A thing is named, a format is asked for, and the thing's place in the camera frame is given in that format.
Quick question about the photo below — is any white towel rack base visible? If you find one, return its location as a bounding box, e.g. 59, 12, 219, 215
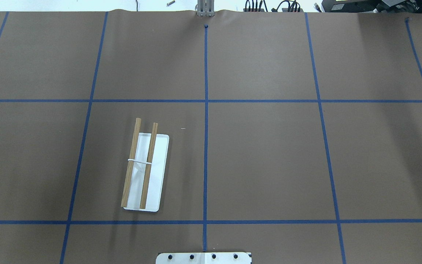
123, 133, 169, 212

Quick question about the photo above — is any aluminium frame post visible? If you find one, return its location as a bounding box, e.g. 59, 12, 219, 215
196, 0, 215, 17

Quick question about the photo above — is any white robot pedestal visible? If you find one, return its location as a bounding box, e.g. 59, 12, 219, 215
155, 252, 252, 264

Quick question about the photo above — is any inner wooden rack rod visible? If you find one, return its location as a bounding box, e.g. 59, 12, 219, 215
140, 122, 159, 209

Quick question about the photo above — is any black cable hub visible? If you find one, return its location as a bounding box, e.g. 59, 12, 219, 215
241, 0, 303, 13

